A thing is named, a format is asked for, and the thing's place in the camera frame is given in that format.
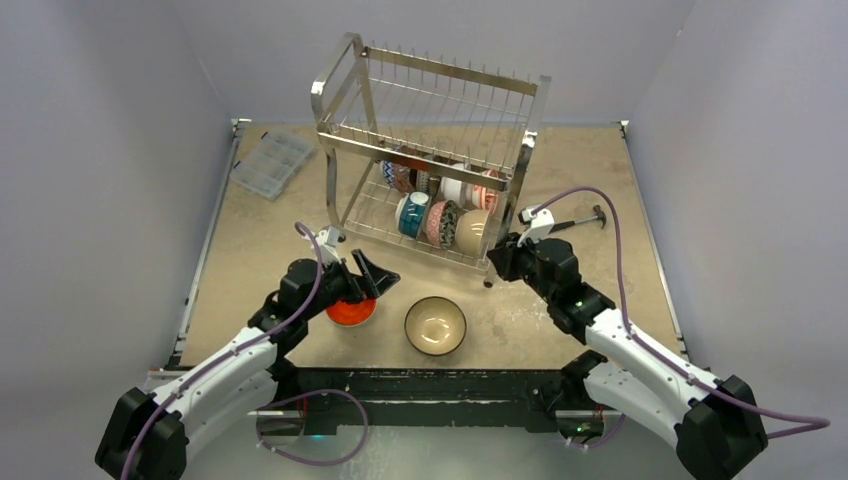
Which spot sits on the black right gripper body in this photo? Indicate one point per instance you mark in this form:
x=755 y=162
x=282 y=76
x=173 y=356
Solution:
x=515 y=258

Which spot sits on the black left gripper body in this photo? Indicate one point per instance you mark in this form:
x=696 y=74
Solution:
x=337 y=285

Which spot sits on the red orange bowl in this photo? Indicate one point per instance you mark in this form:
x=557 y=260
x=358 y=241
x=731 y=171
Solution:
x=351 y=314

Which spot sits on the tan glossy dark-rimmed bowl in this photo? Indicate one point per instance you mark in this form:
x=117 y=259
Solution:
x=435 y=326

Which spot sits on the orange floral patterned bowl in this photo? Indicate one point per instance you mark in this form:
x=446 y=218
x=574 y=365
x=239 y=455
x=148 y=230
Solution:
x=484 y=198

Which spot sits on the black white floral bowl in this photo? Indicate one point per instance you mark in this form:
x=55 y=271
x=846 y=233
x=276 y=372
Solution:
x=441 y=223

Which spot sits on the stainless steel dish rack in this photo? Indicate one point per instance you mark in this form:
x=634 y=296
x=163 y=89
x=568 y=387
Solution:
x=471 y=123

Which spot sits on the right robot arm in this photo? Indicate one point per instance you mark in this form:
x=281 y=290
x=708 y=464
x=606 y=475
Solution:
x=709 y=422

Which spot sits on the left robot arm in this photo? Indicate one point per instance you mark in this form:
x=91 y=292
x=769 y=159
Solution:
x=154 y=435

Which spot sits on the clear plastic organizer box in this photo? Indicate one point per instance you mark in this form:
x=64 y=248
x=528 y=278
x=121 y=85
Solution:
x=272 y=164

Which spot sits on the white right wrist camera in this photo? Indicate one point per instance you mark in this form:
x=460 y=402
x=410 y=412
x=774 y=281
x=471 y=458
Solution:
x=537 y=223

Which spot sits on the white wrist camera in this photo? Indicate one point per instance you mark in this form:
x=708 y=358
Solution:
x=327 y=241
x=537 y=223

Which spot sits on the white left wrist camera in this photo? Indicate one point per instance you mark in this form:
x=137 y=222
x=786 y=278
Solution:
x=327 y=241

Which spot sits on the black handled claw hammer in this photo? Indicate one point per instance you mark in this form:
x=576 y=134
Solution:
x=598 y=216

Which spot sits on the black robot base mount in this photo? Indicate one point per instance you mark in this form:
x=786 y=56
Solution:
x=535 y=400

